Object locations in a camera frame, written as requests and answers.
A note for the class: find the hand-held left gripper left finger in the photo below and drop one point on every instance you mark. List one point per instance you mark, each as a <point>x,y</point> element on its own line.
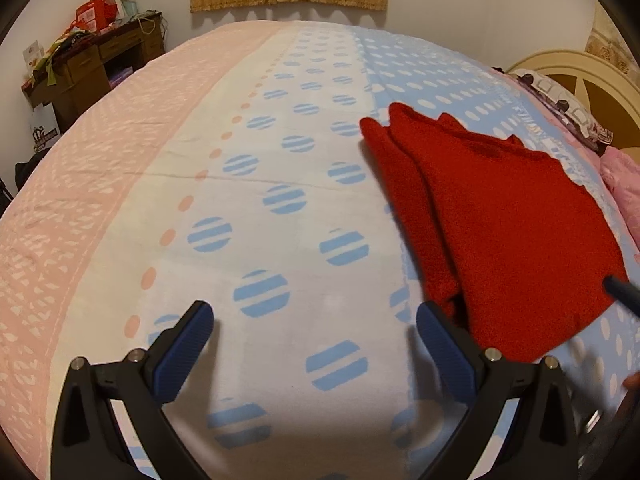
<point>182,355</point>

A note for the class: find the red gift bag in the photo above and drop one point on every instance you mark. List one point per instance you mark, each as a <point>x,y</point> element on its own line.
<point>95,12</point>

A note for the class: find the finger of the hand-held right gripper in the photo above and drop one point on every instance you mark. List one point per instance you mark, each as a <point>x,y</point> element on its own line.
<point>625,292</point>

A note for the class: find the dotted pink and blue bedsheet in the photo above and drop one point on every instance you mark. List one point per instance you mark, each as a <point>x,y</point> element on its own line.
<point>250,200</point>

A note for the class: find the white patterned pillow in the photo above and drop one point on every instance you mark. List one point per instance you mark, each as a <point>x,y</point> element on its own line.
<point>560,100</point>

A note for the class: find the colourful cloth pile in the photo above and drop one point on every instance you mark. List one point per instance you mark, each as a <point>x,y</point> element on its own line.
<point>62,47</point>

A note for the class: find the black bag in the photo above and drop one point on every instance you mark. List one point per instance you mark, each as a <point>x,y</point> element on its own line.
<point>25,175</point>

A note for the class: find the white and green bag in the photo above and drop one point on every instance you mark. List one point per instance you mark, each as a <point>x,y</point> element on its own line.
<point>127,6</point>

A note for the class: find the wooden desk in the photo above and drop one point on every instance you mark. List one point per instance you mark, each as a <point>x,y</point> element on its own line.
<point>95,70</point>

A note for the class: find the purple box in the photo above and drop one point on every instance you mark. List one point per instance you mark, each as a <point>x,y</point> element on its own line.
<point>120,77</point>

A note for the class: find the printed white shopping bag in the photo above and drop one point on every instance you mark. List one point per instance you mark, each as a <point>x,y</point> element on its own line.
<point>44,130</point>

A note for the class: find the white box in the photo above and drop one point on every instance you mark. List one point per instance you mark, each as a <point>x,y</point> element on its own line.
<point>33,56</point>

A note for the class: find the red knit sweater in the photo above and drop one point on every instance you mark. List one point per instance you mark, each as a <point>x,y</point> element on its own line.
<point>500,220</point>

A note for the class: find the cream bed headboard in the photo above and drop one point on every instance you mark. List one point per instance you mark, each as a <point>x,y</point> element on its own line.
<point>600,90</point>

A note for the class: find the person's right hand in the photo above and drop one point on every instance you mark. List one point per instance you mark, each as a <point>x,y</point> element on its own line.
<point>632,381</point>

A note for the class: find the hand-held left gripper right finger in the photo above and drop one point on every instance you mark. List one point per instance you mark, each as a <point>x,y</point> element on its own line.
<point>445,355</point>

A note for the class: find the tan patterned side curtain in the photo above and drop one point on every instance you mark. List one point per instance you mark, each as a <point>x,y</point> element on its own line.
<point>607,45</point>

